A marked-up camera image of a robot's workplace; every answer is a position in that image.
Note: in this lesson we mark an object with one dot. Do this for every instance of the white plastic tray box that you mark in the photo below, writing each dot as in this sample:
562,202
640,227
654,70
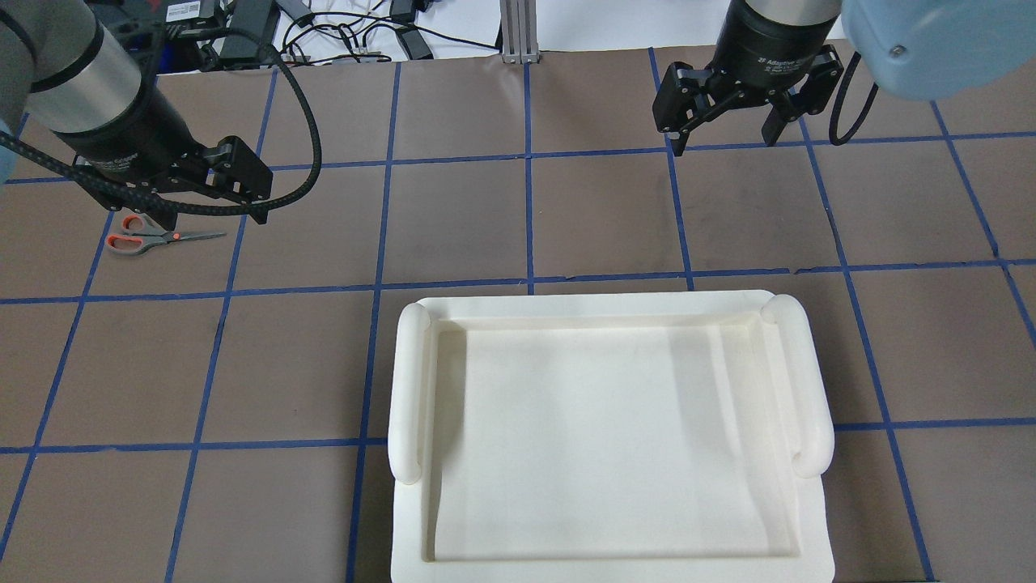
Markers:
667,437

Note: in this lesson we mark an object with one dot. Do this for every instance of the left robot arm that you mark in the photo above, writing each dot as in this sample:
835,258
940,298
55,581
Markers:
68,72

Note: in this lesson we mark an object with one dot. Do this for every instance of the aluminium frame post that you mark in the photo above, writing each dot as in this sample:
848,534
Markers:
518,32

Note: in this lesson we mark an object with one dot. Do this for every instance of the grey orange scissors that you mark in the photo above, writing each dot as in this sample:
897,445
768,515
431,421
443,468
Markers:
137,234

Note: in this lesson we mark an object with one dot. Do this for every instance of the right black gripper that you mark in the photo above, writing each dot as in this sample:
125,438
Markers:
769,46

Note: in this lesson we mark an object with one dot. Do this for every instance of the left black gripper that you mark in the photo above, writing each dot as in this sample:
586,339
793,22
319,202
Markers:
128,128

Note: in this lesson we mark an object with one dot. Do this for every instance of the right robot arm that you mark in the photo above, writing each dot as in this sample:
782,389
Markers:
919,50

